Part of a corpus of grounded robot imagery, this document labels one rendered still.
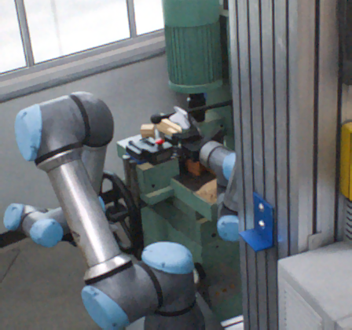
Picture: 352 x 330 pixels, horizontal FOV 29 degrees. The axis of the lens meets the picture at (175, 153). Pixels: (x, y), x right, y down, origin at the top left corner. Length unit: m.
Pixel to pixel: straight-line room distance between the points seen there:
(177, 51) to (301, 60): 1.08
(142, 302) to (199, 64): 0.87
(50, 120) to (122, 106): 2.24
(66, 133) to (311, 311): 0.69
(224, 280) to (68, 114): 0.90
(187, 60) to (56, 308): 1.51
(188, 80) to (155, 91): 1.72
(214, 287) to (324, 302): 1.09
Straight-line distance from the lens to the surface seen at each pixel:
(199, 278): 2.18
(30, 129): 1.54
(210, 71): 2.18
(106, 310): 1.53
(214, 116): 2.33
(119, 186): 2.15
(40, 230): 1.85
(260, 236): 1.38
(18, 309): 3.29
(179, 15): 2.11
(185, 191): 2.18
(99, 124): 1.61
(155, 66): 3.84
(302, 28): 1.10
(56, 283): 3.40
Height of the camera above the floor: 1.95
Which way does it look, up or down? 26 degrees down
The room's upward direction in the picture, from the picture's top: 5 degrees counter-clockwise
